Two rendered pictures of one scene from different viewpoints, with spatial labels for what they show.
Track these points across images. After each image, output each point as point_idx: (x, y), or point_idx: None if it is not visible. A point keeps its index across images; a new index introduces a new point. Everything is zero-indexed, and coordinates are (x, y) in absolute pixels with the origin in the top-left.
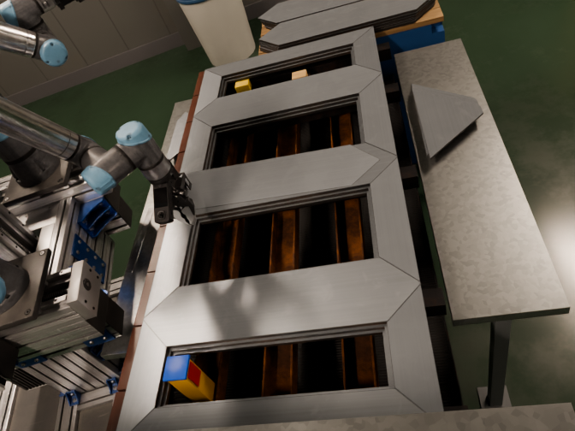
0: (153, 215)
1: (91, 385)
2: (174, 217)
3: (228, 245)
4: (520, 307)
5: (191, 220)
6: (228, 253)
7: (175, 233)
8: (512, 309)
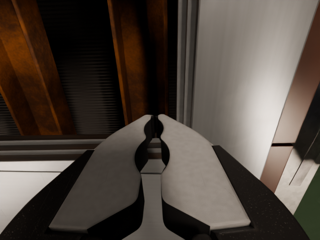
0: (293, 172)
1: None
2: (219, 154)
3: (150, 97)
4: None
5: (131, 128)
6: (148, 79)
7: (242, 108)
8: None
